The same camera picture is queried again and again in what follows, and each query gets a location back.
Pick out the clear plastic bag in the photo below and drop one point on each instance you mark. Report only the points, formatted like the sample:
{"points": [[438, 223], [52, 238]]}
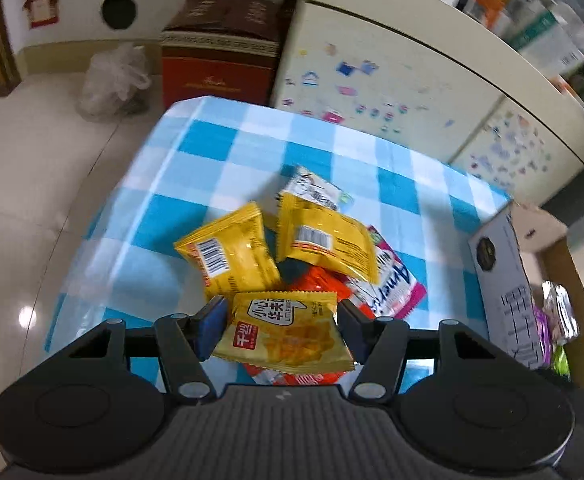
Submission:
{"points": [[112, 82]]}

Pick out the orange red snack packet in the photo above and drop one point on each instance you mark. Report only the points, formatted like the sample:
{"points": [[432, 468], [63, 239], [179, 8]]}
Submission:
{"points": [[317, 282]]}

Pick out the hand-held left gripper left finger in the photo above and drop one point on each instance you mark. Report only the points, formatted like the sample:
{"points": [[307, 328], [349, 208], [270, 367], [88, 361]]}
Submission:
{"points": [[211, 324]]}

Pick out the cardboard box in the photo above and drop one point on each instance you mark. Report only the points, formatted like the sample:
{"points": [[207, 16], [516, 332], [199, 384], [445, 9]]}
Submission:
{"points": [[512, 285]]}

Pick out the light blue white snack packet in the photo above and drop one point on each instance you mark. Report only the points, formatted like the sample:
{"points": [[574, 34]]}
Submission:
{"points": [[317, 190]]}

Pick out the cream cabinet with stickers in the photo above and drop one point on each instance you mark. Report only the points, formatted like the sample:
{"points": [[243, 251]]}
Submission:
{"points": [[422, 85]]}

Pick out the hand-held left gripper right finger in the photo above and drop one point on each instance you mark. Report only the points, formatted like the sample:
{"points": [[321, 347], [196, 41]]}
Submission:
{"points": [[353, 331]]}

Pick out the red gift box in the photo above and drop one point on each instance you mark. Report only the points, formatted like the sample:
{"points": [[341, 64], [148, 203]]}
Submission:
{"points": [[217, 55]]}

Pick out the silver clear snack packet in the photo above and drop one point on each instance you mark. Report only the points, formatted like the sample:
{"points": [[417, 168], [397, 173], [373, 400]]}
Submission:
{"points": [[562, 310]]}

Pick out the purple snack packet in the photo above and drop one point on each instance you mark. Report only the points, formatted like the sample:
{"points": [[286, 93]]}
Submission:
{"points": [[541, 335]]}

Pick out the house shaped wall decoration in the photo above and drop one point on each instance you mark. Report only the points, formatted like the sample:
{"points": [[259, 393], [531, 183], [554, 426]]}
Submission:
{"points": [[41, 7]]}

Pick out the yellow packet with red label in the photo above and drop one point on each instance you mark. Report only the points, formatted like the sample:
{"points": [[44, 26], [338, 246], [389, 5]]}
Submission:
{"points": [[282, 332]]}

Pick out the pink white snack packet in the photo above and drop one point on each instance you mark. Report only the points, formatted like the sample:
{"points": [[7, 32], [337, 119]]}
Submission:
{"points": [[392, 285]]}

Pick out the blue white checkered tablecloth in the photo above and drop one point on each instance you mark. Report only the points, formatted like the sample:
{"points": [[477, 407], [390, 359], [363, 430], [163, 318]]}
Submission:
{"points": [[212, 160]]}

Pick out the white carton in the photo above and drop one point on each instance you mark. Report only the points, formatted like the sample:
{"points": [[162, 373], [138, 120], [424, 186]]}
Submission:
{"points": [[547, 40]]}

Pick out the yellow snack packet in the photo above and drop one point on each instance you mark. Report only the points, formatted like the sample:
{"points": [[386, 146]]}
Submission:
{"points": [[327, 240], [232, 255]]}

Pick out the green snack packet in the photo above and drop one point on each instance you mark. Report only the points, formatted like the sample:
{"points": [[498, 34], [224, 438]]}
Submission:
{"points": [[561, 362]]}

